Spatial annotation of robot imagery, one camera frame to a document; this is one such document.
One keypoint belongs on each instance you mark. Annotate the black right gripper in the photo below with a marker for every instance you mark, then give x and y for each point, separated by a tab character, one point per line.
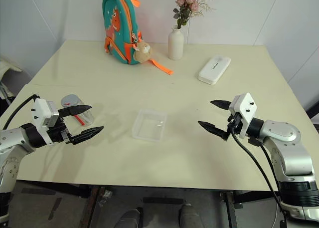
235	122

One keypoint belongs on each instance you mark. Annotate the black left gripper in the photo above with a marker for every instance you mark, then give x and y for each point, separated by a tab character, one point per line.
56	135

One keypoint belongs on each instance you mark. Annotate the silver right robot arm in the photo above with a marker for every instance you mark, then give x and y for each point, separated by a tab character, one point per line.
281	133

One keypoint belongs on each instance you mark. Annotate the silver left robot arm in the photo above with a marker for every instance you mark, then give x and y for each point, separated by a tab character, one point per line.
10	138

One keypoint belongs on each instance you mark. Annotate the red stick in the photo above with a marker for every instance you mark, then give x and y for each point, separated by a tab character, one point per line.
79	120

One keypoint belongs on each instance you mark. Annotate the grey round plastic lid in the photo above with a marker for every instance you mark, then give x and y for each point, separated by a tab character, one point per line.
71	100

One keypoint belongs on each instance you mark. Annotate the clear plastic tray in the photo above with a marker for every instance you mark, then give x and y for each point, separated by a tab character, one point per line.
149	128

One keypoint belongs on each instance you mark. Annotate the white rectangular case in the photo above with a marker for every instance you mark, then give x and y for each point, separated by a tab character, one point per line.
214	69

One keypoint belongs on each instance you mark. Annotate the white ceramic vase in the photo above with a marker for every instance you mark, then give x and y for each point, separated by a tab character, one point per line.
175	46

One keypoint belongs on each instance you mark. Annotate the teal orange dinosaur backpack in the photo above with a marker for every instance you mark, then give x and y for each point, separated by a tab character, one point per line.
117	38

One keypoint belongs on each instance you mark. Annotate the black equipment base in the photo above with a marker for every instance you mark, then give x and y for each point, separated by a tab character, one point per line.
314	108

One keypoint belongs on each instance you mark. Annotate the dark grey rounded shape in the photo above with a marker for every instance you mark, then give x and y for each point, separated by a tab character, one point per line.
128	219
190	216

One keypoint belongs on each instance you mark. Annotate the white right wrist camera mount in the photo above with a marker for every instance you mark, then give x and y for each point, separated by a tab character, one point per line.
245	105

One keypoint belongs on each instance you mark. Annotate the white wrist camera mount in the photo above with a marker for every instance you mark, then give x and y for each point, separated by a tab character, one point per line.
245	105
40	110

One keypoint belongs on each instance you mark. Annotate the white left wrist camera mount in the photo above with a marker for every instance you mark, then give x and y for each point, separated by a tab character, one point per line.
40	110

